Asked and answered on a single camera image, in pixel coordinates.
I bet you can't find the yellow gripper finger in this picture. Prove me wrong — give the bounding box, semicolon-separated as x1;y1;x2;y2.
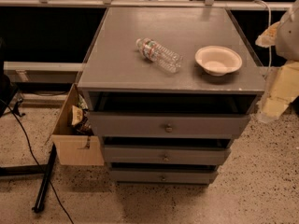
257;61;299;123
255;21;279;48

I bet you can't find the grey bottom drawer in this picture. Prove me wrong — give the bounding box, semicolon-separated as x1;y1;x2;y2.
110;162;218;185

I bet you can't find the grey drawer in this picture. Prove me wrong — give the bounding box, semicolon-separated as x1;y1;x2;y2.
88;112;249;139
104;137;231;166
110;162;218;185

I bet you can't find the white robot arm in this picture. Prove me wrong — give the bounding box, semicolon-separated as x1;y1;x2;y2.
255;0;299;123

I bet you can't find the grey drawer cabinet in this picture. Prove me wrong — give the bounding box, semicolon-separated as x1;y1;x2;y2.
77;7;266;185

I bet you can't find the grey top drawer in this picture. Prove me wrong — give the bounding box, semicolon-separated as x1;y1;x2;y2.
88;112;249;139

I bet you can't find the grey middle drawer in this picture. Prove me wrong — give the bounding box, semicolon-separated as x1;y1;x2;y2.
104;137;231;166

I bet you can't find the open cardboard box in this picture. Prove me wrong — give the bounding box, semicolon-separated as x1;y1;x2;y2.
51;84;105;166

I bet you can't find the white paper bowl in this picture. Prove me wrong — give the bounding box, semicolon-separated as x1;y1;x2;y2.
195;46;243;77

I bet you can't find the clear plastic water bottle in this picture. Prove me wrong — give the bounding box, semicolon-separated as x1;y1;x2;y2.
135;38;182;74

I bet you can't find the snack bag in box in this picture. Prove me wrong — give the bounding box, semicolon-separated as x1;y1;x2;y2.
71;105;84;126

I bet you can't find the black metal stand leg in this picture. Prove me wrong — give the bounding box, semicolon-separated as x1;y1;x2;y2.
32;146;57;214

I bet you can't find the white hanging cable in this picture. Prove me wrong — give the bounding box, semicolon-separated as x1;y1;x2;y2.
253;0;273;79

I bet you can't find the lower left metal rail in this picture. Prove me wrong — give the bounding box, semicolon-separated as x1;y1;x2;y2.
4;62;83;83

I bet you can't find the metal rail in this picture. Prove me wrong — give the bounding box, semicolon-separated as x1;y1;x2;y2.
0;0;292;11
4;62;83;83

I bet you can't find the black floor cable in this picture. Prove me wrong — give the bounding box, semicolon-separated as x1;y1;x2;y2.
0;98;75;224

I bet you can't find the upper metal rail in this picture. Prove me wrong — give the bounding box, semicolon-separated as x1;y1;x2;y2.
0;0;292;11

